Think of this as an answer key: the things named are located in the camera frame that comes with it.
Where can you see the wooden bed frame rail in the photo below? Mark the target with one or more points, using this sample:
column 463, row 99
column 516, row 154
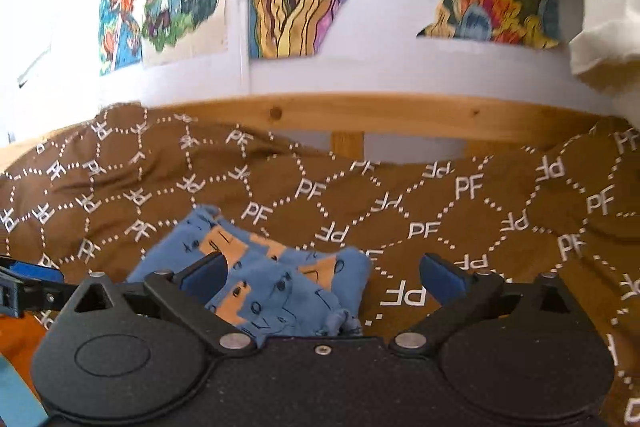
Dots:
column 400, row 114

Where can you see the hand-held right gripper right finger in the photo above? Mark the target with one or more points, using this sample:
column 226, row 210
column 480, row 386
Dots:
column 442, row 277

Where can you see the white cloth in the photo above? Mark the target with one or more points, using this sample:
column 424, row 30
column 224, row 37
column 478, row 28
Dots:
column 610, row 7

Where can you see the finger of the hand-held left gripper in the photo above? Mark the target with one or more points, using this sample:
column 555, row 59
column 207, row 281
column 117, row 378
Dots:
column 20, row 283

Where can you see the orange and cyan cloth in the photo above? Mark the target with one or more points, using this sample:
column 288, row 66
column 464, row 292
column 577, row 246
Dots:
column 22, row 342

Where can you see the blue patterned pants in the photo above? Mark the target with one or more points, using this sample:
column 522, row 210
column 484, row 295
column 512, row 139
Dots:
column 280, row 292

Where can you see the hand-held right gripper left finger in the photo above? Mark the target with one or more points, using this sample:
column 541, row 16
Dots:
column 207, row 272

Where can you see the brown printed blanket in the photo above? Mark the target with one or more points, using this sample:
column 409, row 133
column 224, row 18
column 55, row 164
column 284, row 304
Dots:
column 450, row 217

